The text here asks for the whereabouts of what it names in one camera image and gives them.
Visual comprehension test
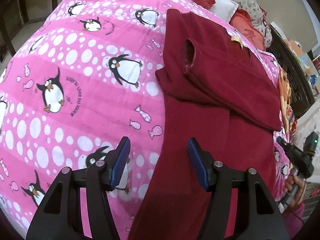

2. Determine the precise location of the dark red fleece sweater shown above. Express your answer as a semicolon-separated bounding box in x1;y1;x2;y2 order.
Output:
129;9;281;239

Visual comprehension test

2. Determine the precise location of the right red heart cushion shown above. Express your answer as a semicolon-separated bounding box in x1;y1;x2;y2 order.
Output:
229;9;266;50

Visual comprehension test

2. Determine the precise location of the dark wooden desk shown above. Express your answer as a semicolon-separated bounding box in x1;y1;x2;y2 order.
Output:
1;0;57;56

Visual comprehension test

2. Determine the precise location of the white pillow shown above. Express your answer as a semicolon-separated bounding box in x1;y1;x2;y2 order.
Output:
209;0;239;23

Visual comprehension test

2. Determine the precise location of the floral folded duvet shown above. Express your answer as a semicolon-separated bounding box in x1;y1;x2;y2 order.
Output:
231;0;272;48

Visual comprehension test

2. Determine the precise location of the person's right hand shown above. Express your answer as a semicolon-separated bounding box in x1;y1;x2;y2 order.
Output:
284;173;307;209

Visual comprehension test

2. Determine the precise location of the dark carved wooden headboard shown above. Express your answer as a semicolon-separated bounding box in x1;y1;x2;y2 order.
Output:
266;27;315;118

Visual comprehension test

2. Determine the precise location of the pink penguin quilt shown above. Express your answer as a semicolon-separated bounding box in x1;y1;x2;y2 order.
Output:
1;0;279;239

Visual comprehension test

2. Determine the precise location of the orange cartoon blanket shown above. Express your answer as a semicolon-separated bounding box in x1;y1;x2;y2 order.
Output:
278;68;297;143

